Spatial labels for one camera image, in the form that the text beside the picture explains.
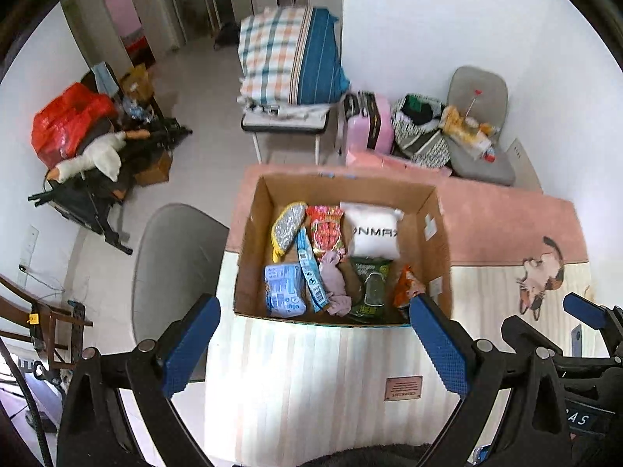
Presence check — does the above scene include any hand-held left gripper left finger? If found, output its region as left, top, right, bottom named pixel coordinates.
left=57, top=294, right=223, bottom=467

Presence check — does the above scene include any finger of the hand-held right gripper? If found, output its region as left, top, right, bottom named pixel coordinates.
left=501, top=314, right=561, bottom=357
left=563, top=292, right=623, bottom=347

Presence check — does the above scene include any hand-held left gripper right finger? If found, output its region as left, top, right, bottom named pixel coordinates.
left=408, top=294, right=571, bottom=467

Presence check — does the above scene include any orange snack packet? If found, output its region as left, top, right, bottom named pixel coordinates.
left=392, top=265, right=427, bottom=309

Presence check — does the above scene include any green snack packet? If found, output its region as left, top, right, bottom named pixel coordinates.
left=349, top=258, right=393, bottom=323

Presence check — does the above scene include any light blue tissue packet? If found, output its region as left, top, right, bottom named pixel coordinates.
left=264, top=262, right=309, bottom=317

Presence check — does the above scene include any pink cloth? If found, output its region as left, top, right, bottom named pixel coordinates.
left=318, top=251, right=352, bottom=316

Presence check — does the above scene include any white ONMAX pouch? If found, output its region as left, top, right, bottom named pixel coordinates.
left=340, top=201, right=405, bottom=260

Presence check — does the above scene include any long blue snack packet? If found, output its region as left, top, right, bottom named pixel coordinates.
left=295, top=227, right=328, bottom=313

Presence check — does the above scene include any yellow banana-shaped packet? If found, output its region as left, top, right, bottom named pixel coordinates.
left=271, top=202, right=308, bottom=263

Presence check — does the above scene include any red snack packet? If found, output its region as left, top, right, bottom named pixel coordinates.
left=305, top=205, right=348, bottom=259

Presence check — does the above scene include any grey shell chair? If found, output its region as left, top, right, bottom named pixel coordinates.
left=132, top=203, right=230, bottom=347

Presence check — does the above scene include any person's dark fleece clothing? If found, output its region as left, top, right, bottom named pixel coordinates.
left=291, top=442, right=435, bottom=467

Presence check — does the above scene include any dark wooden rack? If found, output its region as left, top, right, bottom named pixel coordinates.
left=0, top=274, right=93, bottom=376

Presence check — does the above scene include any black folded tripod stand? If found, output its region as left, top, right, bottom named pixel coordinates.
left=28, top=117, right=194, bottom=256

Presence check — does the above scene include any small brown cardboard box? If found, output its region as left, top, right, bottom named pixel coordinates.
left=133, top=150, right=174, bottom=186

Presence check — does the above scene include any black white patterned bag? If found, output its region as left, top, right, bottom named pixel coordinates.
left=391, top=93, right=453, bottom=171

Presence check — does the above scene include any white goose plush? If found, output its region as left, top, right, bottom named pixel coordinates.
left=48, top=128, right=150, bottom=182

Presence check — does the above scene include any yellow plastic bag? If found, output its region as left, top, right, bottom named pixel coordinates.
left=440, top=105, right=495, bottom=159

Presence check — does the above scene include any clear plastic bottle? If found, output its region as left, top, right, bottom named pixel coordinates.
left=460, top=90, right=486, bottom=130

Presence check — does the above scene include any pink suitcase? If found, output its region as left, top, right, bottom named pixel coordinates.
left=343, top=91, right=394, bottom=154

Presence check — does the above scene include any white legged bench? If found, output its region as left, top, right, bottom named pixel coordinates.
left=240, top=101, right=332, bottom=165

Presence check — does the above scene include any grey padded chair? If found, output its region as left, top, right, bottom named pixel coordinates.
left=446, top=65, right=517, bottom=187

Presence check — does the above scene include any red plastic bag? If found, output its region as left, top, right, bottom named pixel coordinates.
left=31, top=82, right=118, bottom=170

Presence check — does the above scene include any cardboard box with yellow bag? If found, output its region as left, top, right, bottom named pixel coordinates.
left=119, top=63, right=155, bottom=101

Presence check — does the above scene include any light blue cloth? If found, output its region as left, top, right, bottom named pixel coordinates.
left=92, top=61, right=120, bottom=96

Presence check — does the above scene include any plaid folded quilt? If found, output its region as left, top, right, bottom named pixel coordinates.
left=237, top=7, right=350, bottom=106

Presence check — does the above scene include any white wall socket plate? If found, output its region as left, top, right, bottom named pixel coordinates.
left=505, top=138, right=542, bottom=191

